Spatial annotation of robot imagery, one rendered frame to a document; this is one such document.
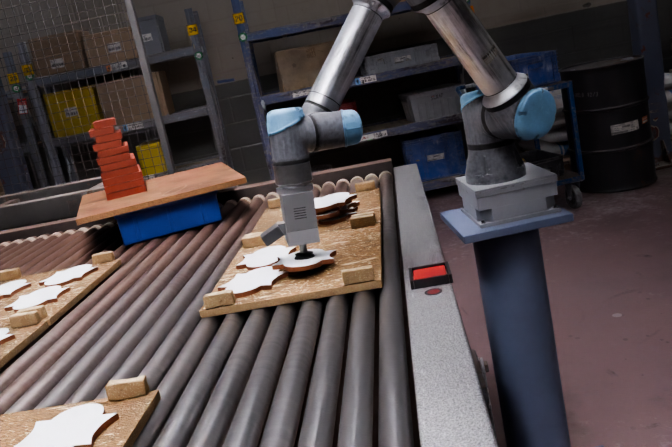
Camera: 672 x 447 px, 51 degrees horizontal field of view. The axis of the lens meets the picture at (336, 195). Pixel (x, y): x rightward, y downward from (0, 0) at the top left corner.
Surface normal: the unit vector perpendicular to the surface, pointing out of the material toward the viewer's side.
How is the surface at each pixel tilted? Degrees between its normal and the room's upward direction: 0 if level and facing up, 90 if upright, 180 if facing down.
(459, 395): 0
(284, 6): 90
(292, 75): 85
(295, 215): 87
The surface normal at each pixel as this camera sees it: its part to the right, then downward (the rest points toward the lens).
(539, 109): 0.48, 0.19
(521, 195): 0.07, 0.19
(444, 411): -0.20, -0.96
